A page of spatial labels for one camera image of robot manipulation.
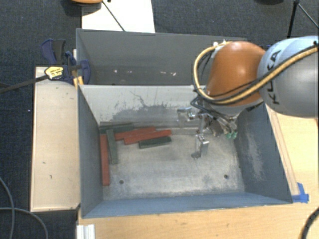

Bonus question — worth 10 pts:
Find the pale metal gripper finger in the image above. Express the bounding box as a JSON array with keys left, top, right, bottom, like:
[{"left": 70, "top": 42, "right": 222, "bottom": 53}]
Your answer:
[
  {"left": 191, "top": 133, "right": 210, "bottom": 159},
  {"left": 177, "top": 106, "right": 198, "bottom": 128}
]

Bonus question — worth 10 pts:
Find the dark green flat block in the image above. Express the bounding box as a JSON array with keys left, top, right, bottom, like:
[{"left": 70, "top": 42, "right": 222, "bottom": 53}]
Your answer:
[
  {"left": 106, "top": 128, "right": 119, "bottom": 165},
  {"left": 138, "top": 136, "right": 172, "bottom": 149}
]

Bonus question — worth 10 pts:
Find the red-brown flat block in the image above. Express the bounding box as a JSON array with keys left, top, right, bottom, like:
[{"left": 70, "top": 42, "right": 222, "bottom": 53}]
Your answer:
[
  {"left": 114, "top": 126, "right": 157, "bottom": 141},
  {"left": 100, "top": 134, "right": 111, "bottom": 187},
  {"left": 123, "top": 129, "right": 172, "bottom": 145}
]

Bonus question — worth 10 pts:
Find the grey metal bin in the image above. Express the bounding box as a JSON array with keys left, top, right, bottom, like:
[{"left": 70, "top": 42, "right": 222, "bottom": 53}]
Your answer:
[{"left": 75, "top": 28, "right": 294, "bottom": 219}]

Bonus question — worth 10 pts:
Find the pale wood board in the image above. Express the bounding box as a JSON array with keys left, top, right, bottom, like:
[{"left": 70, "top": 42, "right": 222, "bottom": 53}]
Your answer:
[{"left": 30, "top": 66, "right": 81, "bottom": 213}]

